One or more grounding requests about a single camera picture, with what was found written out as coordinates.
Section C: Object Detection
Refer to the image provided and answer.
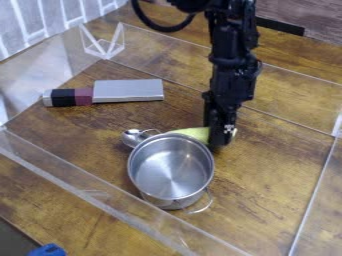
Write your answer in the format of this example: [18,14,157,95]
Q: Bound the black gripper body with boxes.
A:
[200,19,263,134]

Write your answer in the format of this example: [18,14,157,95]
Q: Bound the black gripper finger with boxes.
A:
[208,109,236,147]

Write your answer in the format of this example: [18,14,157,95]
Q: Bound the green spoon handle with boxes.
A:
[120,125,239,149]

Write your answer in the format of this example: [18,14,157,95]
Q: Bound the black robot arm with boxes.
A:
[168,0,262,147]

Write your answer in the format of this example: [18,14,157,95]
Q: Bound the toy cleaver knife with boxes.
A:
[42,79,164,107]

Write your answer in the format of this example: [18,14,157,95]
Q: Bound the black strip on table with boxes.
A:
[256,17,304,36]

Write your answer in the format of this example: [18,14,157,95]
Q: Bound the small steel pot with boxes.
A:
[127,144,213,214]

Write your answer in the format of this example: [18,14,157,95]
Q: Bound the blue object at corner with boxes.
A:
[26,243,67,256]

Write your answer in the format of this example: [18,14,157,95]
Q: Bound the black cable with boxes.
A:
[129,0,199,34]

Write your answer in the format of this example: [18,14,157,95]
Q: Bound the clear acrylic enclosure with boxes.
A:
[0,23,342,256]

